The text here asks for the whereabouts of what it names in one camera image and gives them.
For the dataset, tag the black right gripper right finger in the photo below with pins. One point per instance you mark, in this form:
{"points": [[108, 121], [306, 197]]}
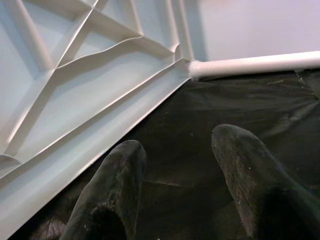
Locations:
{"points": [[262, 187]]}

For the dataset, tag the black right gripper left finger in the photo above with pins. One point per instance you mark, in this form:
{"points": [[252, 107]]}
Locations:
{"points": [[112, 195]]}

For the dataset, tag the white plastic table top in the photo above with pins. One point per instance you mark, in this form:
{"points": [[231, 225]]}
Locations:
{"points": [[87, 87]]}

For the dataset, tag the white plastic table leg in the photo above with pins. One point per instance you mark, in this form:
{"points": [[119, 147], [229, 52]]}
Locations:
{"points": [[250, 65]]}

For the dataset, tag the white wall panel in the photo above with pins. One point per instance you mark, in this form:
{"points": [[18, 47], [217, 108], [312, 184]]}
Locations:
{"points": [[262, 25]]}

